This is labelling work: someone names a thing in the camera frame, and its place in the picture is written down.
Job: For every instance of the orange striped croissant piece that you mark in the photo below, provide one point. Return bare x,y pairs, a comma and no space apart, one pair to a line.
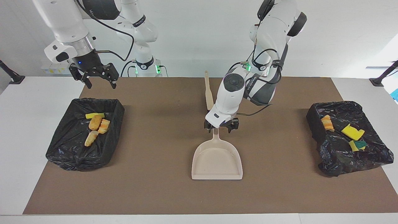
327,123

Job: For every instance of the brown table mat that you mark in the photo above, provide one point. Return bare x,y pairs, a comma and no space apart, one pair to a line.
155,193

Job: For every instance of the small yellow sponge piece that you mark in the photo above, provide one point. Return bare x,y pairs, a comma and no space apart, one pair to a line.
357,145

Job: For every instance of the black bag lined bin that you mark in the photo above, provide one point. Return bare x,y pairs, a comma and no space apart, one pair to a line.
342,161
71,149

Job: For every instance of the beige plastic dustpan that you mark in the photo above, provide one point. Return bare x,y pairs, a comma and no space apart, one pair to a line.
216,161

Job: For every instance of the white cardboard boxes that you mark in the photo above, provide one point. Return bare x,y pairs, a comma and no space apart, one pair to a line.
49,71

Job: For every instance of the blue object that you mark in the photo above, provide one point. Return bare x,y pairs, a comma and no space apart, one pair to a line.
395,95

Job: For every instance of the black clamp stand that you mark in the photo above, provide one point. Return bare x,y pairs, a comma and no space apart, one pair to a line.
377,81
16,79

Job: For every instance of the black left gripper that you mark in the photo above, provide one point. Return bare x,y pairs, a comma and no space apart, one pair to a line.
222,123

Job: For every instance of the beige hand brush black bristles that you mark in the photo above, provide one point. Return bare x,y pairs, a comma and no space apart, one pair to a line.
209,93

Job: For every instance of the brown bread bun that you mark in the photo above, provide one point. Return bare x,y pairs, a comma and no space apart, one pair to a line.
95,122

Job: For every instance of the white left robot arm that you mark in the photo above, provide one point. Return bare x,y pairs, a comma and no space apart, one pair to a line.
231,93

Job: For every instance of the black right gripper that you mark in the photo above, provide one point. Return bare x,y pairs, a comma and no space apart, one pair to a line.
88,63

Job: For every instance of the notched yellow sponge piece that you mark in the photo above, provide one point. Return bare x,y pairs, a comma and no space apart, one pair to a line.
353,132

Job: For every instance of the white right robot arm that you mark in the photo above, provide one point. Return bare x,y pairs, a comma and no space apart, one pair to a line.
65,25

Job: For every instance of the pale flaky pastry piece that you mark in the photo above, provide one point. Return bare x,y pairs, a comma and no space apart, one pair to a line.
90,139
104,126

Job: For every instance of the yellow sponge piece green backing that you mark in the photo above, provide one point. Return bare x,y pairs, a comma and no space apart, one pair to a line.
92,115

